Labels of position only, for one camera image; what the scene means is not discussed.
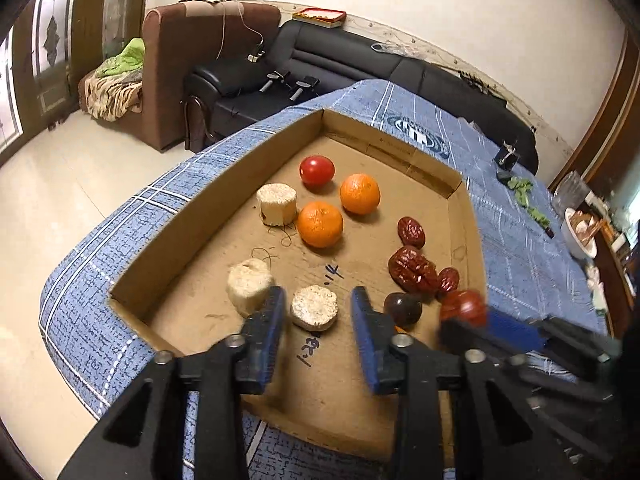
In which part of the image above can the clear plastic container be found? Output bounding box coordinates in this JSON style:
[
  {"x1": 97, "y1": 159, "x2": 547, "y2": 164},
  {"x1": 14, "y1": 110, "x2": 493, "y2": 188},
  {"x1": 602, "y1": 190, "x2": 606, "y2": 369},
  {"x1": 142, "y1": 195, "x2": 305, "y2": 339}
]
[{"x1": 551, "y1": 171, "x2": 593, "y2": 216}]

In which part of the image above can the white work glove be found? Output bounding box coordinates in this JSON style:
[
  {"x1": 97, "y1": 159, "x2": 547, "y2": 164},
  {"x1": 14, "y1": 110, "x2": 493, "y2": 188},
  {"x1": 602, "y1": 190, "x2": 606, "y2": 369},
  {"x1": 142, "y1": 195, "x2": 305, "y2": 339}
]
[{"x1": 585, "y1": 265, "x2": 608, "y2": 311}]

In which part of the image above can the smooth red date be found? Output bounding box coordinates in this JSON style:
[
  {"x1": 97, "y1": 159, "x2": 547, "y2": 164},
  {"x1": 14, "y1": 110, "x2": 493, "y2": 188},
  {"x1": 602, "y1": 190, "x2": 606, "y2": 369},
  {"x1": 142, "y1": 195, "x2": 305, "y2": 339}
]
[{"x1": 439, "y1": 289, "x2": 488, "y2": 328}]

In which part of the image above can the red flat box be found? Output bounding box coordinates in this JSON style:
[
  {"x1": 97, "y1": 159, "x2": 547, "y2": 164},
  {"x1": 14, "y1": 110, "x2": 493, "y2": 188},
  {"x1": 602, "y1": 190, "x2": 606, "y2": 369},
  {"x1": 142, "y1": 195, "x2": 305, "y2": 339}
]
[{"x1": 292, "y1": 6, "x2": 347, "y2": 28}]

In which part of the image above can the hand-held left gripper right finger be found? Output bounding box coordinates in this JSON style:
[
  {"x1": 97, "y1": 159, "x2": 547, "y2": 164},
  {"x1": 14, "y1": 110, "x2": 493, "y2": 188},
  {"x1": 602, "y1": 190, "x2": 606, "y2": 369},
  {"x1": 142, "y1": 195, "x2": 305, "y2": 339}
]
[{"x1": 350, "y1": 286, "x2": 576, "y2": 480}]

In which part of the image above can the brown armchair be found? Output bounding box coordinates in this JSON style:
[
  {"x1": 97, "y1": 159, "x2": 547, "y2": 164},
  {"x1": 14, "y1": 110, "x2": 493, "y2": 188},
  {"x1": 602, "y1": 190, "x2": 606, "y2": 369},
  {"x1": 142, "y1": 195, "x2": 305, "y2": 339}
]
[{"x1": 79, "y1": 2, "x2": 282, "y2": 153}]

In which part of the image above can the cardboard box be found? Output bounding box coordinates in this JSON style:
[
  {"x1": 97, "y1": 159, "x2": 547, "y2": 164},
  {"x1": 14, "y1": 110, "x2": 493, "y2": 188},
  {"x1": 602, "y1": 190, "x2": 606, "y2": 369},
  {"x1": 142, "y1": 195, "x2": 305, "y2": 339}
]
[{"x1": 107, "y1": 107, "x2": 488, "y2": 463}]

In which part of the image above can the dark purple plum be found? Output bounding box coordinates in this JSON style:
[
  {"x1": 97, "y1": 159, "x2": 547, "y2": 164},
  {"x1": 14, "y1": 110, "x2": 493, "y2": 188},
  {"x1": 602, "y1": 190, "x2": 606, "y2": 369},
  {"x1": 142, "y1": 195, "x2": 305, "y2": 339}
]
[{"x1": 384, "y1": 292, "x2": 422, "y2": 330}]

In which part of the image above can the orange mandarin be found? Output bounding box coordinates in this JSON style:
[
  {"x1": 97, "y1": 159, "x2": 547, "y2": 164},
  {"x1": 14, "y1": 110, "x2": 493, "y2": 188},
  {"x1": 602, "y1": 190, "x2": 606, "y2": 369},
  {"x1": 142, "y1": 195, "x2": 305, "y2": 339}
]
[
  {"x1": 297, "y1": 201, "x2": 345, "y2": 249},
  {"x1": 340, "y1": 173, "x2": 381, "y2": 216}
]

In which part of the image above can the white bowl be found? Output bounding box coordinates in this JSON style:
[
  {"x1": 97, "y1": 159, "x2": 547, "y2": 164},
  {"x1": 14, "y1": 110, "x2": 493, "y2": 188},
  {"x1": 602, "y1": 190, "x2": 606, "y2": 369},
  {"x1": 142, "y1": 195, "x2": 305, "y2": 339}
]
[{"x1": 560, "y1": 207, "x2": 598, "y2": 261}]

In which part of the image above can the small dark red date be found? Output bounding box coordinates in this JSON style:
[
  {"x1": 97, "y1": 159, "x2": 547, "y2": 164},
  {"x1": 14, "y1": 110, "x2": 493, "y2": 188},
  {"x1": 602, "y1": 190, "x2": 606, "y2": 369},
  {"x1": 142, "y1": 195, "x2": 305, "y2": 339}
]
[{"x1": 436, "y1": 266, "x2": 461, "y2": 295}]

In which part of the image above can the white corn piece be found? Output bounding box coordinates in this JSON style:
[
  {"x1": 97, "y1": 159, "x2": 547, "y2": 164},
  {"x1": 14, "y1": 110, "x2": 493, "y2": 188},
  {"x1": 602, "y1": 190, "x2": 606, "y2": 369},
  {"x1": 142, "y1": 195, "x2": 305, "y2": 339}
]
[
  {"x1": 226, "y1": 259, "x2": 275, "y2": 318},
  {"x1": 290, "y1": 285, "x2": 339, "y2": 332}
]

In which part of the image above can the black leather sofa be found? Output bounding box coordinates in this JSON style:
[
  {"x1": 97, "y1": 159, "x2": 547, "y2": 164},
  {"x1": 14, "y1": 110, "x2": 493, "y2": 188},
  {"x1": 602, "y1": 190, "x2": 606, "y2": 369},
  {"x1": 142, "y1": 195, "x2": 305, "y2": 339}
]
[{"x1": 186, "y1": 20, "x2": 540, "y2": 173}]

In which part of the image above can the beige patterned blanket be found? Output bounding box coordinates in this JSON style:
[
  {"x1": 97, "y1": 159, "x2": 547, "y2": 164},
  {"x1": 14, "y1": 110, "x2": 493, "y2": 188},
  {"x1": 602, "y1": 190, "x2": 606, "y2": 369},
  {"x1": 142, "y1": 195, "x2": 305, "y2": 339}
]
[{"x1": 85, "y1": 71, "x2": 143, "y2": 122}]

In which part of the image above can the black device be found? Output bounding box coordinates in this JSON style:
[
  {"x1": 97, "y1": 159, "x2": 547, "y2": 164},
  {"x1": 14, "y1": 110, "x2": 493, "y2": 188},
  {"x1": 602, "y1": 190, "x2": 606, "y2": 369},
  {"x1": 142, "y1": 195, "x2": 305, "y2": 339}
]
[{"x1": 494, "y1": 140, "x2": 521, "y2": 168}]

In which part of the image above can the large wrinkled red date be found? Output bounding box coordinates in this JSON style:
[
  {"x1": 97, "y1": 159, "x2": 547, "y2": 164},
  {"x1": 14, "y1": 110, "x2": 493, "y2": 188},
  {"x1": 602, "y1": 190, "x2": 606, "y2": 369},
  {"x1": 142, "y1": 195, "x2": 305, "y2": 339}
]
[{"x1": 388, "y1": 245, "x2": 438, "y2": 295}]

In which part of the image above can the blue checked tablecloth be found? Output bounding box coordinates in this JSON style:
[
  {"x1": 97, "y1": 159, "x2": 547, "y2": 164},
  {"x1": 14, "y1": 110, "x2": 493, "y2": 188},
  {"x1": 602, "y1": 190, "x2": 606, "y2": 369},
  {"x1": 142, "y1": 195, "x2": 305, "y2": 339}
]
[{"x1": 39, "y1": 79, "x2": 613, "y2": 480}]

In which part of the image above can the grey handheld tool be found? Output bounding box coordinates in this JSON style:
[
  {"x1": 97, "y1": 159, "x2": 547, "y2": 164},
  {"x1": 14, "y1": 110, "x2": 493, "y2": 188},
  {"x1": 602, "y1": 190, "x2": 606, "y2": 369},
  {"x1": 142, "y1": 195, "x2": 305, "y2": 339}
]
[
  {"x1": 259, "y1": 71, "x2": 291, "y2": 93},
  {"x1": 290, "y1": 76, "x2": 321, "y2": 101}
]

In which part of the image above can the red tomato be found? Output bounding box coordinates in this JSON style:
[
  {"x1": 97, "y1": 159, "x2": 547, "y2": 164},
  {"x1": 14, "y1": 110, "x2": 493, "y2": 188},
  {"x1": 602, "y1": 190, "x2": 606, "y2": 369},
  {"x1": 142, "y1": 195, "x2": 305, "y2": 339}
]
[{"x1": 299, "y1": 155, "x2": 335, "y2": 188}]

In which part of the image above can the beige rice cake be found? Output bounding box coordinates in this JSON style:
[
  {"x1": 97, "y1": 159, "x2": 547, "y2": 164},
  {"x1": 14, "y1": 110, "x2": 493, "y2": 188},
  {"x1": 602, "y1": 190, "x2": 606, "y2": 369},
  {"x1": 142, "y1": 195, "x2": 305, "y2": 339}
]
[{"x1": 256, "y1": 183, "x2": 297, "y2": 227}]

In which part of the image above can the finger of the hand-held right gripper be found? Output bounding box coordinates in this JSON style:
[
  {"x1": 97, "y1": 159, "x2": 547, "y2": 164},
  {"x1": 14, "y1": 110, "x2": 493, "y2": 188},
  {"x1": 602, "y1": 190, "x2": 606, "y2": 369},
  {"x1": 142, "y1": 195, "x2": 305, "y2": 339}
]
[
  {"x1": 439, "y1": 317, "x2": 608, "y2": 406},
  {"x1": 487, "y1": 307, "x2": 623, "y2": 363}
]

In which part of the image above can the green cloth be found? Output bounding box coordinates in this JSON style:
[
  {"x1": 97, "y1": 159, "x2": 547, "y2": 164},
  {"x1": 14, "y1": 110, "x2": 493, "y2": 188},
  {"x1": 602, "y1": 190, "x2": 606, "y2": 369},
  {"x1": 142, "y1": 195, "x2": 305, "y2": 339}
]
[{"x1": 95, "y1": 37, "x2": 146, "y2": 78}]

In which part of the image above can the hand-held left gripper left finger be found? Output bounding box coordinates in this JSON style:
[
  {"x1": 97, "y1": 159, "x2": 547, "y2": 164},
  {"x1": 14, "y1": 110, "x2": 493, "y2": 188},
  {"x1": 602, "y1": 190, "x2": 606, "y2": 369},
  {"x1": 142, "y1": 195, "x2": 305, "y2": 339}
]
[{"x1": 57, "y1": 286, "x2": 287, "y2": 480}]

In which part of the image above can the wooden glass panel door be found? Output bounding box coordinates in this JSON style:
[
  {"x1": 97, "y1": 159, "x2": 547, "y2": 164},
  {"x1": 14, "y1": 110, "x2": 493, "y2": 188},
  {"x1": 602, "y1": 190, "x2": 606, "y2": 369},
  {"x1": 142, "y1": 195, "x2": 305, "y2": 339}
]
[{"x1": 0, "y1": 0, "x2": 153, "y2": 158}]

